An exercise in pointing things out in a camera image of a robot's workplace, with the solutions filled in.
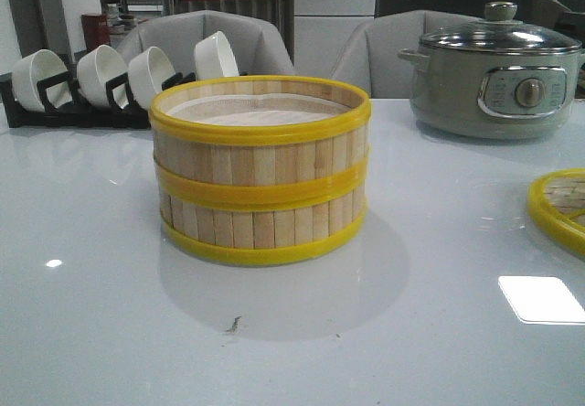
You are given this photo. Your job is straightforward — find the bamboo steamer basket yellow rims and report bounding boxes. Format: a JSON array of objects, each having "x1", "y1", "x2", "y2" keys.
[{"x1": 160, "y1": 184, "x2": 367, "y2": 266}]

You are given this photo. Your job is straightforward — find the white steamer cloth liner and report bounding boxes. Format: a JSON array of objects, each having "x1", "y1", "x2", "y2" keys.
[{"x1": 168, "y1": 93, "x2": 348, "y2": 126}]

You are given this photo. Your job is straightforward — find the grey chair left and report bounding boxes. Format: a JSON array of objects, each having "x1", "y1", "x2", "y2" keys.
[{"x1": 115, "y1": 9, "x2": 295, "y2": 78}]

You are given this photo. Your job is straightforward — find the white ceramic bowl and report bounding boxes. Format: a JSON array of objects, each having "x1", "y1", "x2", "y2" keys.
[
  {"x1": 12, "y1": 49, "x2": 68, "y2": 112},
  {"x1": 128, "y1": 47, "x2": 176, "y2": 110},
  {"x1": 77, "y1": 45, "x2": 127, "y2": 108},
  {"x1": 194, "y1": 31, "x2": 239, "y2": 80}
]

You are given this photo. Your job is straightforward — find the grey electric cooking pot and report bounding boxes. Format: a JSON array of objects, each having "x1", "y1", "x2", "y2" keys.
[{"x1": 396, "y1": 44, "x2": 585, "y2": 141}]

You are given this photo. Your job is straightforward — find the black bowl rack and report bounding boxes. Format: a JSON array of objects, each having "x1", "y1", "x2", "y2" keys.
[{"x1": 0, "y1": 70, "x2": 197, "y2": 129}]

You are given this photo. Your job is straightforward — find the red bin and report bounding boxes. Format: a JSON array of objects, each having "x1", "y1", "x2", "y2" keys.
[{"x1": 81, "y1": 14, "x2": 111, "y2": 52}]

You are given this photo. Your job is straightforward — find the glass pot lid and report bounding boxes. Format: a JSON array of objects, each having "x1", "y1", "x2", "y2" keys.
[{"x1": 420, "y1": 2, "x2": 582, "y2": 56}]

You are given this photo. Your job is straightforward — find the yellow bamboo steamer lid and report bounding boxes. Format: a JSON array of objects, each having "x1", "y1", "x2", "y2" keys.
[{"x1": 526, "y1": 167, "x2": 584, "y2": 257}]

